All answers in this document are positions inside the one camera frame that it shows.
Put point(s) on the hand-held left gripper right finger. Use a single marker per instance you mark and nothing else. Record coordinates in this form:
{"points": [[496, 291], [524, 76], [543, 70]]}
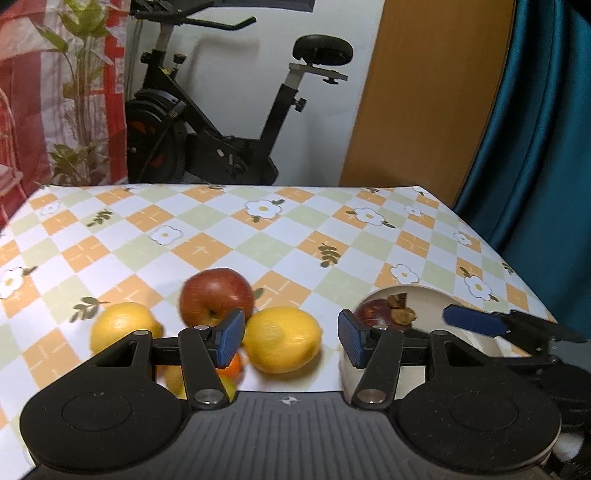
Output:
{"points": [[353, 339]]}

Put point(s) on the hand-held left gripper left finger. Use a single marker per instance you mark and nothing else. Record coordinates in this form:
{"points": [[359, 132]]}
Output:
{"points": [[231, 337]]}

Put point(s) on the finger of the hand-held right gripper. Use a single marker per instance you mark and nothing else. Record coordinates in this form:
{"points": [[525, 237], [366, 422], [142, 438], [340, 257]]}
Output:
{"points": [[466, 318]]}

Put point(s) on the white plate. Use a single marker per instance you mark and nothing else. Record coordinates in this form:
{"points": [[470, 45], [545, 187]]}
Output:
{"points": [[480, 344]]}

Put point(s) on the orange tangerine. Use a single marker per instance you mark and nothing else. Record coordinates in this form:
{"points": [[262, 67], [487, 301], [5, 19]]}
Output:
{"points": [[234, 368]]}

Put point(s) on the yellow lemon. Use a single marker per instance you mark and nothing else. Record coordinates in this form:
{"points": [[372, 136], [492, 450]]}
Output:
{"points": [[120, 327], [281, 341]]}

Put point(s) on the dark purple mangosteen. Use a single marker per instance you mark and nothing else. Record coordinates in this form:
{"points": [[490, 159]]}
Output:
{"points": [[374, 314]]}

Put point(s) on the red apple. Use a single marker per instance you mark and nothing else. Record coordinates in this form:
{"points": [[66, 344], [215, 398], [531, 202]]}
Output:
{"points": [[212, 290]]}

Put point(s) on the yellow-green apple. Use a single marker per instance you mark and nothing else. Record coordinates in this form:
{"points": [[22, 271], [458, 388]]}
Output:
{"points": [[174, 383]]}

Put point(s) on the teal curtain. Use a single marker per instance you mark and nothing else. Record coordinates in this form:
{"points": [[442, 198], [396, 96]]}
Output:
{"points": [[545, 138]]}

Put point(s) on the black exercise bike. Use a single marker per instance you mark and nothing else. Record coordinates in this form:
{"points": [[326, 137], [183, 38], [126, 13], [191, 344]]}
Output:
{"points": [[203, 138]]}

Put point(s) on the wooden board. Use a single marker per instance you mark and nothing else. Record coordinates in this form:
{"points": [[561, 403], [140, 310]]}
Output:
{"points": [[415, 92]]}

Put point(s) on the green leafy plant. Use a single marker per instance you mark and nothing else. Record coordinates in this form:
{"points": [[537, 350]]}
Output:
{"points": [[81, 92]]}

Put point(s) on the red and white printed curtain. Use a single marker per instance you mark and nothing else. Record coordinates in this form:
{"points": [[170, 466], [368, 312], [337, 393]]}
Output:
{"points": [[23, 69]]}

